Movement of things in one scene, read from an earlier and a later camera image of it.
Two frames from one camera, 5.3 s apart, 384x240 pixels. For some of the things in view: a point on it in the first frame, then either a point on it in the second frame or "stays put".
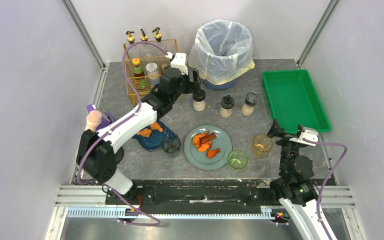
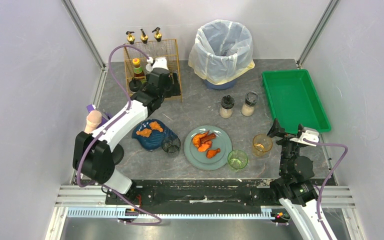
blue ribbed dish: (154, 141) stays put
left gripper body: (190, 84) -> (167, 84)
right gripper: (285, 136) stays put
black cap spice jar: (199, 100) -> (135, 85)
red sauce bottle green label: (139, 76) stays put
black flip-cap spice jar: (227, 103) stays put
